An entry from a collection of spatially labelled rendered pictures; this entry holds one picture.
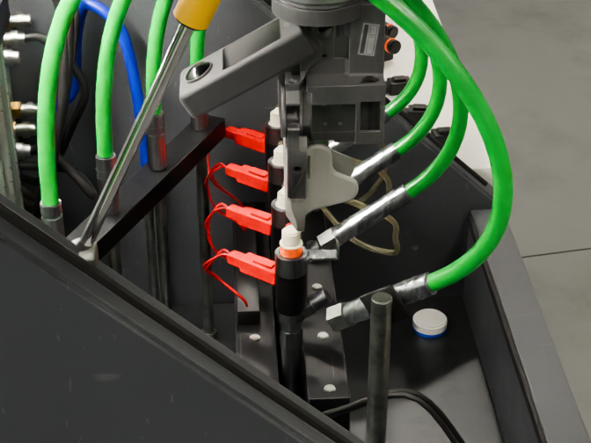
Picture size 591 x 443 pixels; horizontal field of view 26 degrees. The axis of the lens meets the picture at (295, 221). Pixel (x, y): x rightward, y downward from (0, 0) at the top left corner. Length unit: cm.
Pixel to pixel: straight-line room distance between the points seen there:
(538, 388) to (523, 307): 13
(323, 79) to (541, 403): 38
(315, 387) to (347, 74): 30
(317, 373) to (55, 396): 46
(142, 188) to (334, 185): 23
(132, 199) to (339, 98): 28
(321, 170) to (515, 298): 36
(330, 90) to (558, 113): 286
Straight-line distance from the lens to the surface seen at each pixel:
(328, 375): 116
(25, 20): 132
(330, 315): 101
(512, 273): 137
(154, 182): 122
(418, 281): 97
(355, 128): 101
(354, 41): 99
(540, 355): 126
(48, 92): 102
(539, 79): 402
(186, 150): 127
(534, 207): 334
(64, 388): 74
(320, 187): 105
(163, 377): 73
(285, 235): 109
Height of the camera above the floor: 171
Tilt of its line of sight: 32 degrees down
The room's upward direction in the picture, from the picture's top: straight up
